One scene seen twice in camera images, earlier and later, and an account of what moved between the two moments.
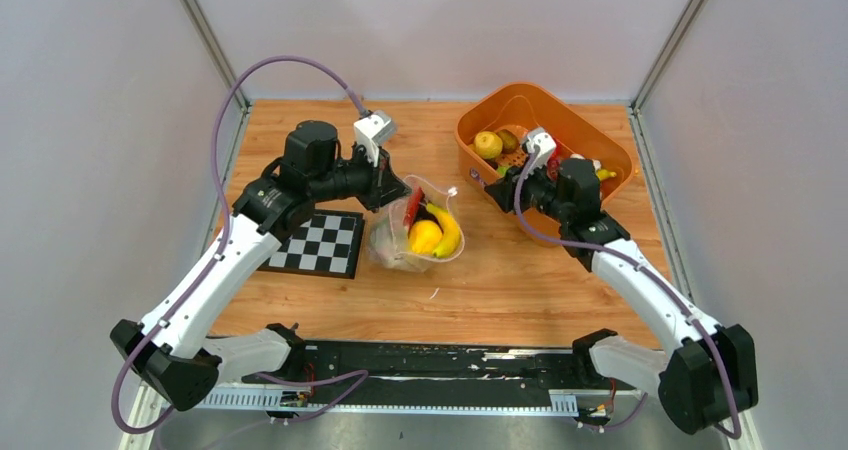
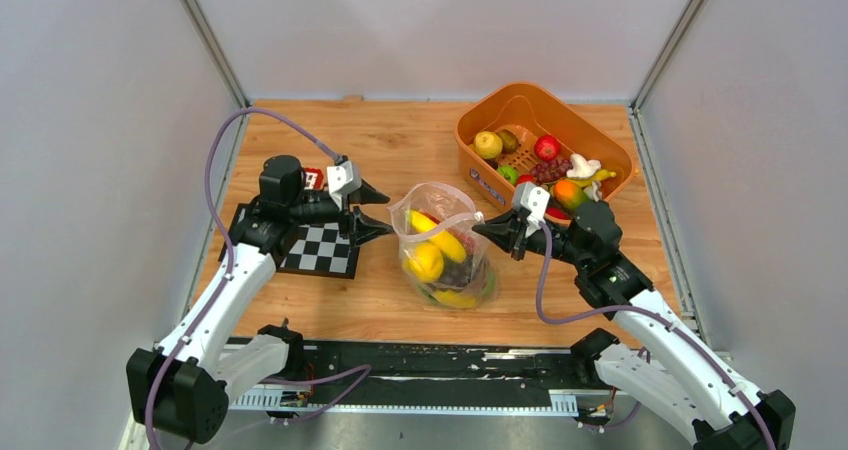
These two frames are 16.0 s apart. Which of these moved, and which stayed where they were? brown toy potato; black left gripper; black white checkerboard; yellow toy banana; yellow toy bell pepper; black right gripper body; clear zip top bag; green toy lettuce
Moved: clear zip top bag; yellow toy bell pepper; green toy lettuce; black left gripper; black right gripper body; yellow toy banana
Stayed: black white checkerboard; brown toy potato
